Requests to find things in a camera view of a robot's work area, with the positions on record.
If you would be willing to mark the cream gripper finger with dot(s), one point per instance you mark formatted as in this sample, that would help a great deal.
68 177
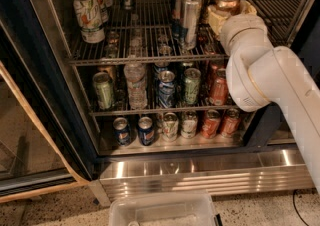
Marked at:
216 19
247 8

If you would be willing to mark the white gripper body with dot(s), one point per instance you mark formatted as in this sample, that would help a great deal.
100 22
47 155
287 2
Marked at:
240 24

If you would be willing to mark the orange gold tall can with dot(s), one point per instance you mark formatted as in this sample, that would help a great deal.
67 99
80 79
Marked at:
231 6

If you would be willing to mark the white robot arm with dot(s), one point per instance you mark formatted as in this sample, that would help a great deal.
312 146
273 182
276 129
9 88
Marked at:
259 73

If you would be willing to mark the front slim silver energy can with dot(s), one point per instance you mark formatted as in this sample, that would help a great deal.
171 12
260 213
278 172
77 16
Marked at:
189 19

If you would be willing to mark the orange soda can middle shelf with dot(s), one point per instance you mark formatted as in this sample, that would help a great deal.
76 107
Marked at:
219 89

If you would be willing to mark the green can middle shelf centre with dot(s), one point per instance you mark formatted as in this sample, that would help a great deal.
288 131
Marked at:
191 85

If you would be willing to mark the green can shelf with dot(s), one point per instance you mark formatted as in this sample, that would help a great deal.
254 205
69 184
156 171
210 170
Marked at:
103 86
191 85

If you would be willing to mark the blue pepsi can middle shelf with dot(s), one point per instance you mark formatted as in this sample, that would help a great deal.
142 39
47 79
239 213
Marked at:
166 89

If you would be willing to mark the left orange can bottom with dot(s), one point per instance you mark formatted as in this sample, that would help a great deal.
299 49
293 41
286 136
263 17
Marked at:
210 123

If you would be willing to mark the right orange can bottom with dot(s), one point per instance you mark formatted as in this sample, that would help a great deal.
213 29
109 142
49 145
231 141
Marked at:
230 122

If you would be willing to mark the right white 7up can bottom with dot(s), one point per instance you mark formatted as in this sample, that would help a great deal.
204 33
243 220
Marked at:
189 124

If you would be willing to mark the left white 7up can bottom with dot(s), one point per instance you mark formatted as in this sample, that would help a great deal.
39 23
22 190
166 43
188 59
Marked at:
170 126

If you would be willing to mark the gold can behind green can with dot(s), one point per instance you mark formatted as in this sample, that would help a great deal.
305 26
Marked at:
111 70

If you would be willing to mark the front white 7up tall can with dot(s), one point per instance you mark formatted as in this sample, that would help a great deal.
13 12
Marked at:
89 19

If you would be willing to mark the green can middle shelf left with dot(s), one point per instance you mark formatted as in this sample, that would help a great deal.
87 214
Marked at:
103 86

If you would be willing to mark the right blue pepsi can bottom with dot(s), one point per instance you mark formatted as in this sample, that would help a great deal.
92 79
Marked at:
146 131

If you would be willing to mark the blue pepsi can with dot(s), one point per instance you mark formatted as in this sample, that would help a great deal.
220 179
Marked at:
122 131
146 131

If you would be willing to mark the steel fridge base grille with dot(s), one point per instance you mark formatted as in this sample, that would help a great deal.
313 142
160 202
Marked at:
219 175

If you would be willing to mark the left blue pepsi can bottom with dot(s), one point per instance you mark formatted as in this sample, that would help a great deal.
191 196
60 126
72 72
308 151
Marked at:
122 131

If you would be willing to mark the open glass fridge door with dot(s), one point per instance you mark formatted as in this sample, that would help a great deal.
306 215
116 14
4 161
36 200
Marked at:
46 141

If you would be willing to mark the clear plastic water bottle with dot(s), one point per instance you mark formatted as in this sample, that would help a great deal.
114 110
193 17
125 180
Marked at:
135 74

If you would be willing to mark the clear plastic bin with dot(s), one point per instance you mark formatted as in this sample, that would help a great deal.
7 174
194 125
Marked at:
194 208

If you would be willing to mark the top wire shelf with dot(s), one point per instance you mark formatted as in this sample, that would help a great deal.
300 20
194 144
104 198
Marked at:
153 19

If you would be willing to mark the wire shelf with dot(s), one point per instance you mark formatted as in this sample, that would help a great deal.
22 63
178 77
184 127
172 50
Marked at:
122 106
153 19

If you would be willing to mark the middle wire shelf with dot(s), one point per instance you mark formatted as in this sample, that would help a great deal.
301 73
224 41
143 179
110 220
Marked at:
122 106

